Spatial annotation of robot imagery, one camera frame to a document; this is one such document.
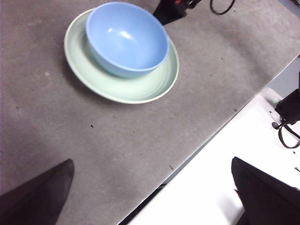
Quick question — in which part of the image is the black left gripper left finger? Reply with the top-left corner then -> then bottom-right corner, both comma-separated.
0,158 -> 75,225

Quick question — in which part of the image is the black right arm base cable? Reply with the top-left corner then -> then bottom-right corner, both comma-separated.
271,120 -> 300,149

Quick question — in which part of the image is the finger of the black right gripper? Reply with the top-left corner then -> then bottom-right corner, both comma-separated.
152,0 -> 188,25

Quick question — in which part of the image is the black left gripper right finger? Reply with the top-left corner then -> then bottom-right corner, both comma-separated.
231,156 -> 300,225

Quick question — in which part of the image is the blue ribbed bowl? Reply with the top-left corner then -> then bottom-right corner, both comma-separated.
85,1 -> 170,79

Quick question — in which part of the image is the pale green round plate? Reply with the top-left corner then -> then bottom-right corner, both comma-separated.
63,8 -> 180,105

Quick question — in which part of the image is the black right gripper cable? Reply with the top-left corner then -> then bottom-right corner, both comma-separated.
210,0 -> 236,15

